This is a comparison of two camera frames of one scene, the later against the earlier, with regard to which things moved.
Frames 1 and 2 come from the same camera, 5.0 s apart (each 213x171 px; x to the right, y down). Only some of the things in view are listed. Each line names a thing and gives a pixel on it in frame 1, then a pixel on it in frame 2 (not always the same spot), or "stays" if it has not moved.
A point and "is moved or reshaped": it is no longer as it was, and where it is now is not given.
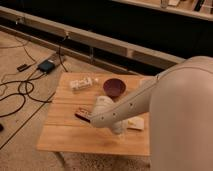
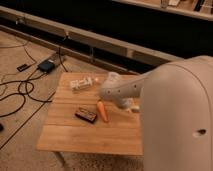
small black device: [24, 66] stays
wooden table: [64, 132] stays
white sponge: [136, 122] is moved or reshaped
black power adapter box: [46, 66] stays
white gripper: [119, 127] → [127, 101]
